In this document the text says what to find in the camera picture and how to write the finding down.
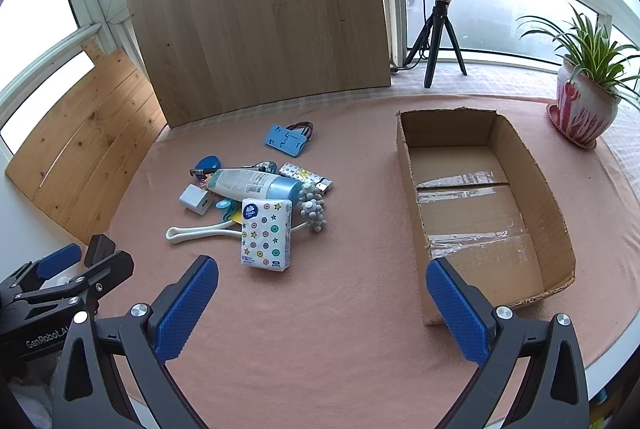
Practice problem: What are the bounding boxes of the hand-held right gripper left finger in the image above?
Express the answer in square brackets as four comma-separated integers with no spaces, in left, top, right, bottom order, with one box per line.
[52,255,219,429]

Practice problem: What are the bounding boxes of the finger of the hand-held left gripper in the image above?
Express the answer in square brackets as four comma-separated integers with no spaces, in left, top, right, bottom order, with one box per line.
[15,250,135,310]
[0,243,83,305]

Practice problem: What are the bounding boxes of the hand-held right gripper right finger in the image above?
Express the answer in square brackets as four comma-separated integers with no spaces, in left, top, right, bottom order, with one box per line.
[425,257,591,429]

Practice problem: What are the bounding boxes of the cardboard box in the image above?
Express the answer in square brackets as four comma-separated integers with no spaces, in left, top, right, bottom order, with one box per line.
[397,108,577,326]

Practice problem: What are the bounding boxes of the light blue tape dispenser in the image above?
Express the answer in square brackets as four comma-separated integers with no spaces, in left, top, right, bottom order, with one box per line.
[215,198,237,224]

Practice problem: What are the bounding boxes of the white charger plug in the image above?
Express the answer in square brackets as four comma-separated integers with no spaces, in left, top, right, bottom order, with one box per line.
[180,184,211,216]

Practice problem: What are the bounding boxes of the dotted white tissue pack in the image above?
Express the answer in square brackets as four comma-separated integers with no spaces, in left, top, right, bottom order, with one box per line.
[240,198,293,272]

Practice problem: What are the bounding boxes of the white lotion bottle blue cap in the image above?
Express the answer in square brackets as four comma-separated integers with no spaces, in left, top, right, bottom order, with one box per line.
[206,168,302,201]

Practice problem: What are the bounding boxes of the blue card holder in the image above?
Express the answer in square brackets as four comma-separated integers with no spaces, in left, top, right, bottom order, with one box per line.
[264,123,307,157]

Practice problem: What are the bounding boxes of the person's left hand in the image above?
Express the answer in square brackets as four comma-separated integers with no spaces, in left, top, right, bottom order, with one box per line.
[7,381,55,429]

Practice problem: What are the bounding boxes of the pine wood panel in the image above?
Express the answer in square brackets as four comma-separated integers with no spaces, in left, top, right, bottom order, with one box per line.
[5,48,168,246]

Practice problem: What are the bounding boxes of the pink table cloth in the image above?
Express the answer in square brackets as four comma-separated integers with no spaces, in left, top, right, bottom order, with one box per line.
[102,92,640,429]

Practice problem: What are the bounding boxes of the red white flower pot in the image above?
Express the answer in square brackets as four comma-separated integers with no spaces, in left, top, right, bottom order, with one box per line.
[546,56,621,150]

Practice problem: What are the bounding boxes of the black tripod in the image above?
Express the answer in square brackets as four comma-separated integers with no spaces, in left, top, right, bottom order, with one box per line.
[404,0,468,89]

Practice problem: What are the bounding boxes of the green spider plant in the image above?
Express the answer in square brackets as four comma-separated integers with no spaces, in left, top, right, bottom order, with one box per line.
[517,4,640,107]

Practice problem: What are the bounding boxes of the light oak laminate board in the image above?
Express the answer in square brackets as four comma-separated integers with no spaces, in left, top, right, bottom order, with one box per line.
[125,0,392,130]

